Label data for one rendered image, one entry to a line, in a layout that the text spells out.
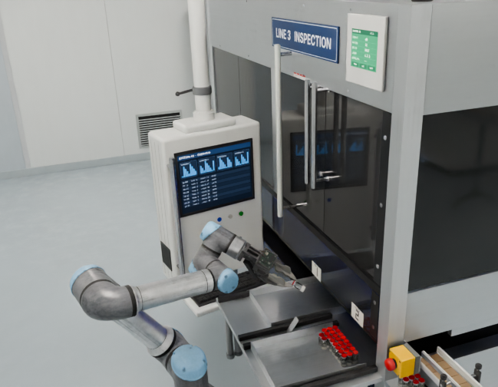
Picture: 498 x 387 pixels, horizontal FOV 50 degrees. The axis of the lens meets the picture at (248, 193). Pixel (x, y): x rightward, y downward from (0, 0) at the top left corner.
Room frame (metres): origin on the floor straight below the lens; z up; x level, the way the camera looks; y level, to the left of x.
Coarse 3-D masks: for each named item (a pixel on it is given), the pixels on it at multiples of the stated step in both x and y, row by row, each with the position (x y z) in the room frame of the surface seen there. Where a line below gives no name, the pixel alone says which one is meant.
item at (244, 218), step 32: (192, 128) 2.30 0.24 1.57; (224, 128) 2.37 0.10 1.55; (256, 128) 2.44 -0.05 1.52; (160, 160) 2.24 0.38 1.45; (192, 160) 2.27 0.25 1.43; (224, 160) 2.35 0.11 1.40; (256, 160) 2.44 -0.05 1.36; (160, 192) 2.28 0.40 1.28; (192, 192) 2.27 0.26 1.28; (224, 192) 2.35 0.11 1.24; (256, 192) 2.44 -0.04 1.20; (160, 224) 2.32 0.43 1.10; (192, 224) 2.26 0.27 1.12; (224, 224) 2.35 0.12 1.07; (256, 224) 2.43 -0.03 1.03; (192, 256) 2.26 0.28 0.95; (224, 256) 2.34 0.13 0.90
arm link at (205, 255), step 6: (204, 246) 1.64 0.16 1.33; (198, 252) 1.64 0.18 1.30; (204, 252) 1.63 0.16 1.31; (210, 252) 1.62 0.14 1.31; (216, 252) 1.63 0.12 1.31; (198, 258) 1.62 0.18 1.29; (204, 258) 1.61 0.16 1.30; (210, 258) 1.60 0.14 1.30; (216, 258) 1.61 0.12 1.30; (192, 264) 1.62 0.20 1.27; (198, 264) 1.60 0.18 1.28; (204, 264) 1.58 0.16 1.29; (192, 270) 1.61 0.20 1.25; (198, 270) 1.60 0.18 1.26
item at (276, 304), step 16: (272, 288) 2.04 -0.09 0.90; (288, 288) 2.06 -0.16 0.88; (320, 288) 2.05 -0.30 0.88; (256, 304) 1.92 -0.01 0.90; (272, 304) 1.94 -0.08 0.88; (288, 304) 1.93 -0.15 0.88; (304, 304) 1.93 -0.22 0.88; (320, 304) 1.92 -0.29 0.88; (336, 304) 1.92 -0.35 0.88; (272, 320) 1.82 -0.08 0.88; (288, 320) 1.78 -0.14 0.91
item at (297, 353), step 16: (272, 336) 1.67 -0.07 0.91; (288, 336) 1.69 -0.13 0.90; (304, 336) 1.71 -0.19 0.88; (256, 352) 1.58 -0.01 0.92; (272, 352) 1.62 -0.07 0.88; (288, 352) 1.62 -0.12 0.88; (304, 352) 1.61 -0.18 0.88; (320, 352) 1.61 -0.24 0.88; (272, 368) 1.54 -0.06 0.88; (288, 368) 1.53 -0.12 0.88; (304, 368) 1.53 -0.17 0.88; (320, 368) 1.53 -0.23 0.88; (336, 368) 1.52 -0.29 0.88; (352, 368) 1.49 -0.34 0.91; (272, 384) 1.43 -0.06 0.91; (288, 384) 1.42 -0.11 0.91; (304, 384) 1.43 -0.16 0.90
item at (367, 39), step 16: (352, 16) 1.72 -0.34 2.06; (368, 16) 1.63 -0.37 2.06; (384, 16) 1.56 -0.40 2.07; (352, 32) 1.72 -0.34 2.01; (368, 32) 1.63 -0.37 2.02; (384, 32) 1.55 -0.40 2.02; (352, 48) 1.71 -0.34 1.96; (368, 48) 1.62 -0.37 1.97; (384, 48) 1.55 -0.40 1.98; (352, 64) 1.71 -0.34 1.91; (368, 64) 1.62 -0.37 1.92; (384, 64) 1.55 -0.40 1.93; (352, 80) 1.71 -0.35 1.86; (368, 80) 1.62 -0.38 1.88; (384, 80) 1.55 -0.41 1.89
